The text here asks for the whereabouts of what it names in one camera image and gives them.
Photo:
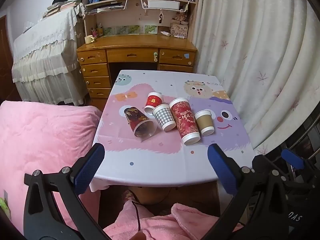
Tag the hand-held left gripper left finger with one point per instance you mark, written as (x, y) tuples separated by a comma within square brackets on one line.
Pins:
[(90, 167)]

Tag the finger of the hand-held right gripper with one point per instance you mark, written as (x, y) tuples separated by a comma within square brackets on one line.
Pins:
[(292, 158), (260, 162)]

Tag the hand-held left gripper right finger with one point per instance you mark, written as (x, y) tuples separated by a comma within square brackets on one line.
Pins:
[(222, 170)]

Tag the brown paper cup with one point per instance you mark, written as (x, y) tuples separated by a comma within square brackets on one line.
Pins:
[(203, 122)]

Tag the tall red patterned cup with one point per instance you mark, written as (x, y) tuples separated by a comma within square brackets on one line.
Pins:
[(185, 122)]

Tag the dark floral clear cup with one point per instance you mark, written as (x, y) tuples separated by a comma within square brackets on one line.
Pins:
[(140, 125)]

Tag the grey checked paper cup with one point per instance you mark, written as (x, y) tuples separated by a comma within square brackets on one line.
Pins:
[(163, 117)]

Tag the small red paper cup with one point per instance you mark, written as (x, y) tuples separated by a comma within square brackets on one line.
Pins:
[(152, 102)]

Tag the metal rack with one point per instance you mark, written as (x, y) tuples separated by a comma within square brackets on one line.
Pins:
[(303, 135)]

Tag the patterned slipper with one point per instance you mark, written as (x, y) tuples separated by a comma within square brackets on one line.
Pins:
[(129, 197)]

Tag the pink fluffy blanket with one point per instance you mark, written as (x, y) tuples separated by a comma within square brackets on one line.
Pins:
[(42, 140)]

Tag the cartoon printed tablecloth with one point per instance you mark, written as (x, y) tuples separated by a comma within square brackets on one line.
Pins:
[(162, 160)]

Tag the pink fluffy robe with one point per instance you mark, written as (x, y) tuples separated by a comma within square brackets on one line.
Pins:
[(165, 225)]

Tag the green packet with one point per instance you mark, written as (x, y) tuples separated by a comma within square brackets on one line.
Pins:
[(3, 206)]

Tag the white floral curtain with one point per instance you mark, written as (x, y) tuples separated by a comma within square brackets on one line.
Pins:
[(255, 55)]

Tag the lace covered piano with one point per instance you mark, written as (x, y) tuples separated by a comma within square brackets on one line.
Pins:
[(47, 62)]

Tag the wooden desk with drawers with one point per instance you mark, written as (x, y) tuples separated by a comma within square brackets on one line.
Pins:
[(140, 48)]

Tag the pen holder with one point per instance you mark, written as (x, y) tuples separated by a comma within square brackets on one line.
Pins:
[(96, 32)]

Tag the brown wooden door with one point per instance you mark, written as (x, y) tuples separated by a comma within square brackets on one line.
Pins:
[(6, 60)]

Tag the printed cardboard box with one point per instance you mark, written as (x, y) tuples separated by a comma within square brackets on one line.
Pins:
[(178, 29)]

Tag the white tube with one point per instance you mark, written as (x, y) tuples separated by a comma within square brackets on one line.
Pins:
[(165, 33)]

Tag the wooden desk hutch shelf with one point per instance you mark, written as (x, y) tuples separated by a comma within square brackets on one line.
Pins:
[(135, 20)]

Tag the stack of books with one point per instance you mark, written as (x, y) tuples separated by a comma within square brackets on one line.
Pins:
[(58, 7)]

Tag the hanging keys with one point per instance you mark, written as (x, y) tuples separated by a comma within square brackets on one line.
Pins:
[(161, 18)]

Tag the white storage tray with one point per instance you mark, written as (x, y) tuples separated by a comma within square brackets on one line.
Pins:
[(163, 4)]

